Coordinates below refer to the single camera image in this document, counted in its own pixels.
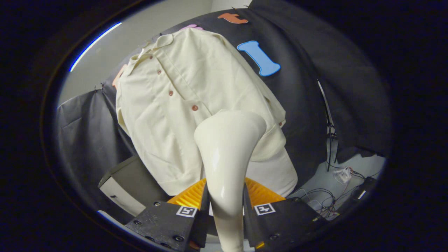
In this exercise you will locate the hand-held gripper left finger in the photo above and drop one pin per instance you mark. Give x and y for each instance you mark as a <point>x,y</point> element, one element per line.
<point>203,224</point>

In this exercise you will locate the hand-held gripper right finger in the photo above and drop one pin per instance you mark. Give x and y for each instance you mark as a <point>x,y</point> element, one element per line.
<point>250,224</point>

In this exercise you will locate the cream button-up shirt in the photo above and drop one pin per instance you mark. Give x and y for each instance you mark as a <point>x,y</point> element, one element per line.
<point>182,133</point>

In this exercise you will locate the white mannequin torso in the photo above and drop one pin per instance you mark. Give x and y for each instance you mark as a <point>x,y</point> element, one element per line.
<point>280,175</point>

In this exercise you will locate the grey cabinet with drawers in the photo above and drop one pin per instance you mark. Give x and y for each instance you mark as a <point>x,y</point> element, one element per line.
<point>136,178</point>

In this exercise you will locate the black power box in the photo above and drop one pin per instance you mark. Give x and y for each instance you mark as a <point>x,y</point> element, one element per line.
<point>364,189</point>

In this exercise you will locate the thin black stand pole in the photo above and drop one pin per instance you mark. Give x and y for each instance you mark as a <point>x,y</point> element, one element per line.
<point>329,133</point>

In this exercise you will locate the black backdrop cloth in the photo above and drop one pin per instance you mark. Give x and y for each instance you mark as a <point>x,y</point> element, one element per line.
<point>308,115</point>

